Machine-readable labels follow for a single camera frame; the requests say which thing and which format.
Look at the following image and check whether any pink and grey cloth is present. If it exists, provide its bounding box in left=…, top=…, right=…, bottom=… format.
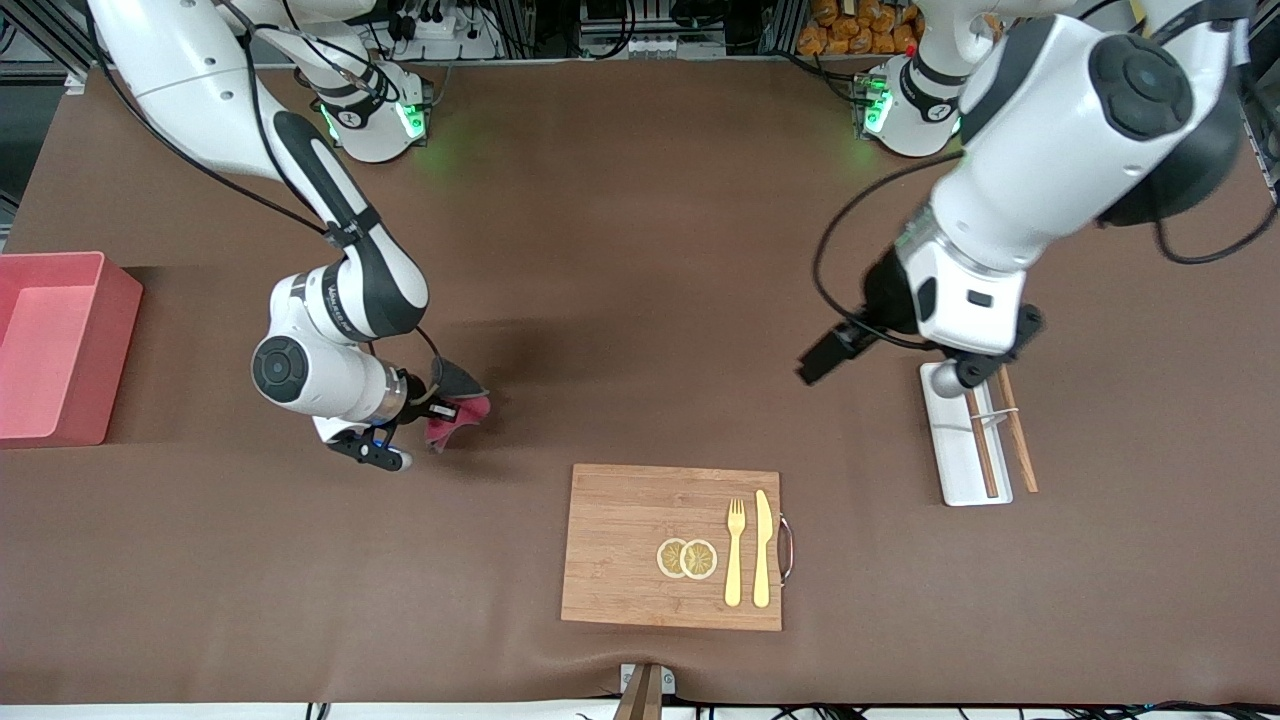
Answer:
left=423, top=357, right=493, bottom=453

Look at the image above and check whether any white rectangular tray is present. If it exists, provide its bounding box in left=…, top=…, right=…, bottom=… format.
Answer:
left=919, top=360, right=1014, bottom=508

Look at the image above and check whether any brown wooden chopstick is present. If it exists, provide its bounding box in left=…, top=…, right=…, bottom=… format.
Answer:
left=962, top=388, right=1001, bottom=499
left=996, top=365, right=1040, bottom=494

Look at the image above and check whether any yellow plastic knife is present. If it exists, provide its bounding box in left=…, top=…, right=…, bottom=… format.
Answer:
left=752, top=489, right=773, bottom=609

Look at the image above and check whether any bamboo cutting board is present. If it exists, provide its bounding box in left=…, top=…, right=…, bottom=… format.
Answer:
left=560, top=463, right=796, bottom=633

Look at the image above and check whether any yellow plastic fork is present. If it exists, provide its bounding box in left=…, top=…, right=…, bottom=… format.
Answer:
left=724, top=498, right=747, bottom=608

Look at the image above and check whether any pile of orange items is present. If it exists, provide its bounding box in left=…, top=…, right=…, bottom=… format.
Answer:
left=797, top=0, right=923, bottom=58

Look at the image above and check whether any pink plastic bin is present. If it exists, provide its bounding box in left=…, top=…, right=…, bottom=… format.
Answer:
left=0, top=251, right=144, bottom=448

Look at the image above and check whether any white power strip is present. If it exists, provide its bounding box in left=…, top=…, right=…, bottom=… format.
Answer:
left=400, top=0, right=501, bottom=61
left=580, top=28, right=723, bottom=61

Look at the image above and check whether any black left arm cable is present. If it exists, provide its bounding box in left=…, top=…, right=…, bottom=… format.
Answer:
left=811, top=150, right=1280, bottom=351

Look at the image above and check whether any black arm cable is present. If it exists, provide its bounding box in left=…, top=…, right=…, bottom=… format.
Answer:
left=85, top=0, right=446, bottom=401
left=811, top=150, right=1280, bottom=351

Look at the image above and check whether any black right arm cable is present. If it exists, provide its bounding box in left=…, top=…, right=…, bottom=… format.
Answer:
left=85, top=0, right=446, bottom=401

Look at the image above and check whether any metal table clamp bracket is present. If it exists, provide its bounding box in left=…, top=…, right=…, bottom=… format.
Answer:
left=619, top=663, right=677, bottom=698

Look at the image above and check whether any brown wooden mount post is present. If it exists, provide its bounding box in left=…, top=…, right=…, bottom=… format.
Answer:
left=612, top=664, right=664, bottom=720

